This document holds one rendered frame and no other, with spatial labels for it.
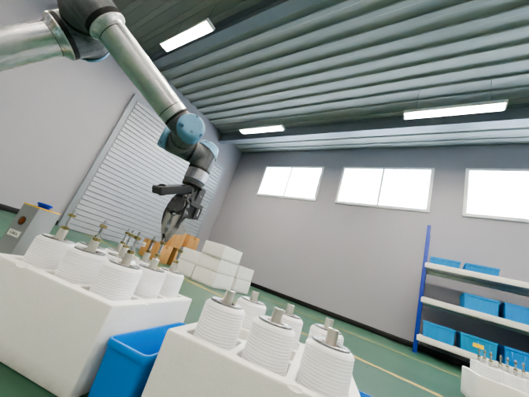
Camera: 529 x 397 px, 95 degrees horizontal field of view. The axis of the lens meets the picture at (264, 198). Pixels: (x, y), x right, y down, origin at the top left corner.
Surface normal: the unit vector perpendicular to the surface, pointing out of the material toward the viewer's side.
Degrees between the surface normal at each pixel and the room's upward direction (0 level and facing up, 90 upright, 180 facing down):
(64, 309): 90
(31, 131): 90
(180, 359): 90
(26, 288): 90
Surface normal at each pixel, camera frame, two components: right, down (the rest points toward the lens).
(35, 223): 0.94, 0.24
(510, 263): -0.51, -0.41
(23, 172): 0.81, 0.09
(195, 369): -0.21, -0.37
